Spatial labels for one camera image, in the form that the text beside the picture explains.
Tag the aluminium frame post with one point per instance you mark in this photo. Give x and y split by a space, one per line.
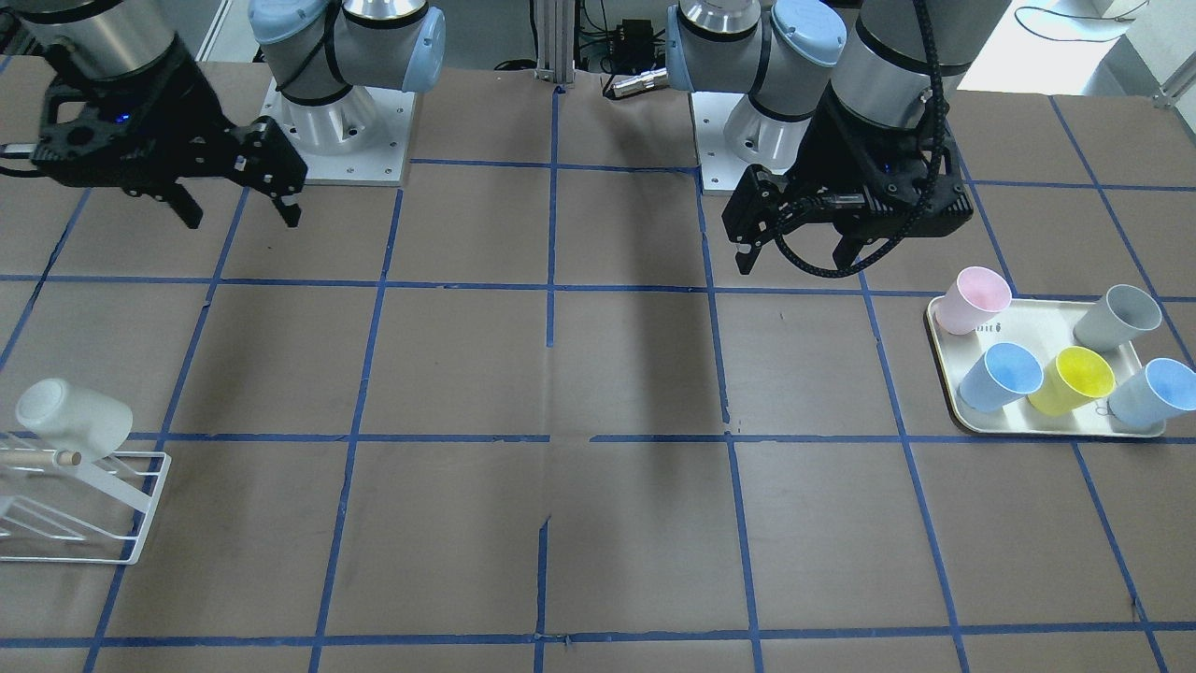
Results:
555 38

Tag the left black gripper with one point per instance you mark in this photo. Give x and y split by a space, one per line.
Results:
828 154

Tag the grey plastic cup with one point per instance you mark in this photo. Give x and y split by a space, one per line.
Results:
1122 314

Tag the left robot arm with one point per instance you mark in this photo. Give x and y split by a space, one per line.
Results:
786 56

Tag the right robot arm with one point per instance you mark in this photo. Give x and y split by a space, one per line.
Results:
318 50

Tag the blue plastic cup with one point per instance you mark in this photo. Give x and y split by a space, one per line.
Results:
1005 373

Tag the pink plastic cup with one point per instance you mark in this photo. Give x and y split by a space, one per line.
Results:
976 296

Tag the cream plastic tray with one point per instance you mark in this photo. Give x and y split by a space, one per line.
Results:
1044 328

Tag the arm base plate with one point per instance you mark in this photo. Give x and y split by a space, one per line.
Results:
346 154
724 154

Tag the yellow plastic cup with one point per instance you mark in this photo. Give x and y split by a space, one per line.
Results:
1072 379

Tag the white wire cup rack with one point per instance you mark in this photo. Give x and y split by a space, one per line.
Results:
59 508

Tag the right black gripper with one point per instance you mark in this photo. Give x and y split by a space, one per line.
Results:
179 110

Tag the pale green white cup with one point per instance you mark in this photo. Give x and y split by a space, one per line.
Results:
74 418

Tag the light blue cup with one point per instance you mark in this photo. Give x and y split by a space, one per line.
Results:
1161 390

